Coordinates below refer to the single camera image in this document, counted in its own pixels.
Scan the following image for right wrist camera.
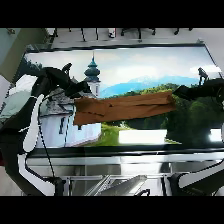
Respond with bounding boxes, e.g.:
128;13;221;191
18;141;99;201
197;66;210;86

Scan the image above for brown garment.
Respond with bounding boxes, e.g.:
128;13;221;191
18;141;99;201
72;91;177;127

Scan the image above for silver frame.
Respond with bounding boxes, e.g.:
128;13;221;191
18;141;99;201
19;153;224;197

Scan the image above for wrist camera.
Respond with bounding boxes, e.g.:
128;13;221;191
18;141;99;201
61;62;74;77
197;66;210;86

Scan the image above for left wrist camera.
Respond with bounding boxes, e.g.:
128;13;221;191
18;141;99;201
61;62;74;77

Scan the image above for black cable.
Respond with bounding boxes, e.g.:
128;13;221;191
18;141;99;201
37;98;57;183

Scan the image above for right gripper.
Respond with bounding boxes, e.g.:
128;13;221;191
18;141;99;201
172;84;199;101

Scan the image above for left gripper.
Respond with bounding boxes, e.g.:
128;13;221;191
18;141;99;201
65;81;93;99

